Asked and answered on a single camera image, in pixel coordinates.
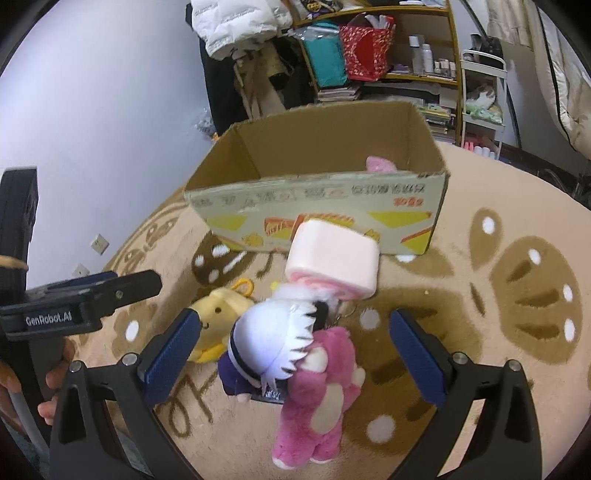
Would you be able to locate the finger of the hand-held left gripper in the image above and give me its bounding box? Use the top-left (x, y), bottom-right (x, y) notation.
top-left (78, 270), bottom-right (163, 320)
top-left (27, 271), bottom-right (120, 298)

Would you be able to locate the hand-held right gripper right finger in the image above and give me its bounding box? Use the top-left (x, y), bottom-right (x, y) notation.
top-left (389, 308), bottom-right (544, 480)

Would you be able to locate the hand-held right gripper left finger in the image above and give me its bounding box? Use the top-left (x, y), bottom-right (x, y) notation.
top-left (48, 307), bottom-right (201, 480)

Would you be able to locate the yellow plush toy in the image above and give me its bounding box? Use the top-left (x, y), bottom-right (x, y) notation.
top-left (187, 279), bottom-right (257, 365)

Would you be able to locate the pink bear plush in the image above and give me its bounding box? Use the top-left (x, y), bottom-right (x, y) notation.
top-left (271, 325), bottom-right (366, 470)

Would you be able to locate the white-haired plush doll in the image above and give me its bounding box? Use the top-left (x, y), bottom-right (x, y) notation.
top-left (218, 283), bottom-right (342, 405)

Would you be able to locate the pink cake roll plush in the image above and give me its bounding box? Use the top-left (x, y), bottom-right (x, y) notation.
top-left (285, 219), bottom-right (380, 301)

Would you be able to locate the printed cardboard box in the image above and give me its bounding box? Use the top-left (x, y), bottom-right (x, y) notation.
top-left (184, 102), bottom-right (451, 257)

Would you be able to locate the person's left hand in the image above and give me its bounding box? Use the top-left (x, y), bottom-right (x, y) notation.
top-left (0, 339), bottom-right (78, 428)

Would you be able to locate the small pink plush toy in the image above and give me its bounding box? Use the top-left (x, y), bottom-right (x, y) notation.
top-left (366, 156), bottom-right (398, 174)

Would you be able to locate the dark hanging coat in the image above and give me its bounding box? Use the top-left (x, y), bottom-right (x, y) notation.
top-left (199, 34), bottom-right (252, 137)

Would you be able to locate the row of pink white bottles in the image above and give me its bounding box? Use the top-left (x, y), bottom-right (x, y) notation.
top-left (463, 135), bottom-right (502, 161)

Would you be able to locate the pile of magazines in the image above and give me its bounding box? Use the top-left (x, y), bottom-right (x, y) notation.
top-left (416, 102), bottom-right (459, 145)

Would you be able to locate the beige hanging coat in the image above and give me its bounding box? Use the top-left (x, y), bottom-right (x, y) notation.
top-left (233, 46), bottom-right (289, 123)

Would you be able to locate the white grey plush toy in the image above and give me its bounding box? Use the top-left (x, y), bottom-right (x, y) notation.
top-left (465, 84), bottom-right (498, 110)

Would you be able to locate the stack of books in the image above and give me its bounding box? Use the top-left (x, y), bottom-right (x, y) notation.
top-left (316, 83), bottom-right (364, 105)

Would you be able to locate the white puffer jacket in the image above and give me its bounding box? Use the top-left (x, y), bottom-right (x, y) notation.
top-left (190, 0), bottom-right (294, 60)

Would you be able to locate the group of cosmetic bottles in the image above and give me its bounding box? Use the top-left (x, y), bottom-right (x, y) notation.
top-left (409, 34), bottom-right (458, 78)

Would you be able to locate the teal bag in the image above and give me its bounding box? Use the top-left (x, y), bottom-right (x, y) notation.
top-left (300, 25), bottom-right (348, 89)

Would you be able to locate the wooden shelf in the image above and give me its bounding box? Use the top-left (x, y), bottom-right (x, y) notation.
top-left (291, 0), bottom-right (465, 148)

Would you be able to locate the white trolley cart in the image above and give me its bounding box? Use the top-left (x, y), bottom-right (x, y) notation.
top-left (459, 48), bottom-right (509, 161)

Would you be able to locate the red gift bag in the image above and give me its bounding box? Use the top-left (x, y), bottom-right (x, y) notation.
top-left (339, 14), bottom-right (397, 83)

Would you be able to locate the white duvet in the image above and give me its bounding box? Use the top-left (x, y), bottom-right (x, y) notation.
top-left (526, 0), bottom-right (591, 160)

